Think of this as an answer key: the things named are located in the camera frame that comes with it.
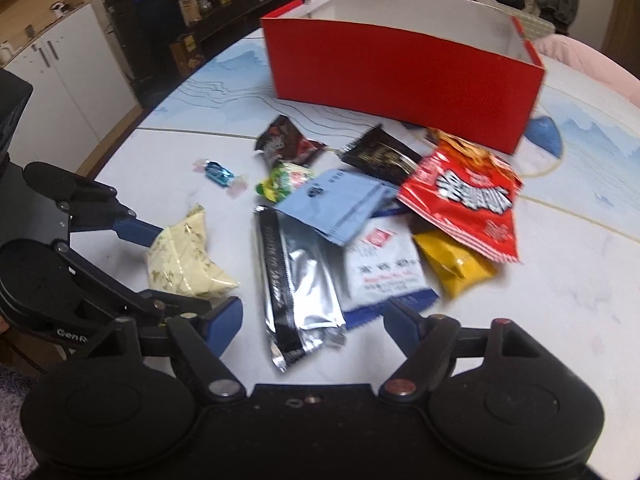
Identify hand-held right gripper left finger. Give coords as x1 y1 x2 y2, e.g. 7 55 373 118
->
95 297 247 402

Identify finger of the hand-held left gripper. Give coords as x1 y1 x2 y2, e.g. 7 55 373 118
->
51 241 207 328
22 161 168 248

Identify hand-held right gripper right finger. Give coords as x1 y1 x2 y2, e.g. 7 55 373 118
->
379 299 543 401

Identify cream yellow snack packet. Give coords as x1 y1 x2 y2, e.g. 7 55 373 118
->
145 204 241 298

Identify white blue-edged snack packet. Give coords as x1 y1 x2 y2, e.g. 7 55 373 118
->
342 227 441 331

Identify silver and black packet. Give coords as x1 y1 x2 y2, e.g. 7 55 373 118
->
253 205 347 373

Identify blue candy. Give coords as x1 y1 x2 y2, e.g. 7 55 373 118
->
194 158 249 196

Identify light blue snack packet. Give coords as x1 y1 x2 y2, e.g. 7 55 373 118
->
275 169 401 247

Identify red chip bag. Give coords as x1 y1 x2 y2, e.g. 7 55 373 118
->
397 130 523 263

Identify green jelly cup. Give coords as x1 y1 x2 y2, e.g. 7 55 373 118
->
256 161 316 203

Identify dark red snack packet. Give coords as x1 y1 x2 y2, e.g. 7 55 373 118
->
254 115 326 168

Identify black snack packet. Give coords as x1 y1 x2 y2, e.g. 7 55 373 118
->
340 125 423 186

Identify red cardboard box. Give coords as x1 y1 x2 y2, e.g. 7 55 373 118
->
260 0 546 156

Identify purple rug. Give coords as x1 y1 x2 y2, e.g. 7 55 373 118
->
0 365 38 480

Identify white cabinet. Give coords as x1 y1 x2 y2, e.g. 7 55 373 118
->
0 2 143 163

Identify dark low cabinet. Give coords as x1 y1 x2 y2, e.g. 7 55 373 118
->
95 0 306 106

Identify yellow paper box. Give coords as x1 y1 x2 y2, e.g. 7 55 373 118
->
176 0 200 26

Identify cream woven sofa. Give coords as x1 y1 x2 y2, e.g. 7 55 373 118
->
517 10 557 41

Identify brown wooden door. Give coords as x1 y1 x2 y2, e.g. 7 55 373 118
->
600 0 640 81

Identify wooden wall shelf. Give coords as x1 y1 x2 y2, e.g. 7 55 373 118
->
0 0 83 53

